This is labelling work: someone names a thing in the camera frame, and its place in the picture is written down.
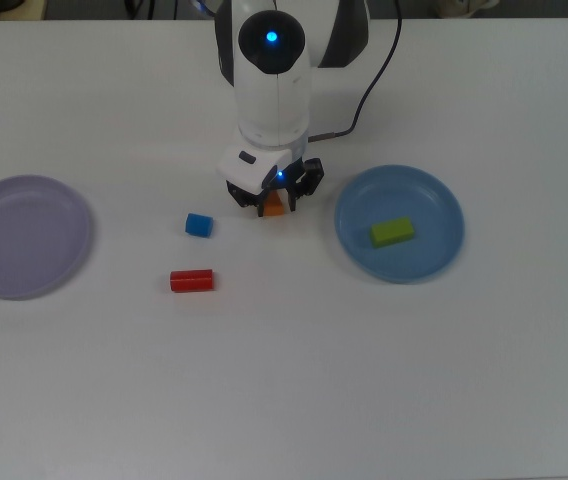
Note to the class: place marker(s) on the purple plate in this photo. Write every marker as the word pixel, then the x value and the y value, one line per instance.
pixel 26 237

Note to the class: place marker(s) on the blue plate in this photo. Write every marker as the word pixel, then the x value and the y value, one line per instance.
pixel 404 265

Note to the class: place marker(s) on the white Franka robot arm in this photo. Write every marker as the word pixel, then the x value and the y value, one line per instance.
pixel 271 100

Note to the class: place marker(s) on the green rectangular block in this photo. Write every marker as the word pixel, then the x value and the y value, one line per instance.
pixel 391 232

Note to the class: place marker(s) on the red cylinder block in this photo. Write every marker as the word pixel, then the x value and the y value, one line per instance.
pixel 191 281

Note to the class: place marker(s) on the small blue block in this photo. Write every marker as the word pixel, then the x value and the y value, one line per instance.
pixel 199 225

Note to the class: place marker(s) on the orange rectangular block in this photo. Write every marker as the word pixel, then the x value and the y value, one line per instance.
pixel 274 207

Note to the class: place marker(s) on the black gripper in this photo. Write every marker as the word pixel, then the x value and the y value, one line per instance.
pixel 289 175

